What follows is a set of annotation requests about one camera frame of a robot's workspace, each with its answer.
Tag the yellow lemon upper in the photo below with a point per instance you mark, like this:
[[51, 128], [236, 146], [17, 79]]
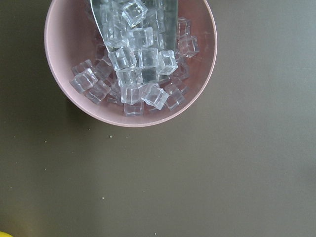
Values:
[[3, 234]]

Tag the steel ice scoop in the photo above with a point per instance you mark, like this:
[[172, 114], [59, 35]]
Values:
[[140, 37]]

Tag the pink bowl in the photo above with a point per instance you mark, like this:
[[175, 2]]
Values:
[[68, 41]]

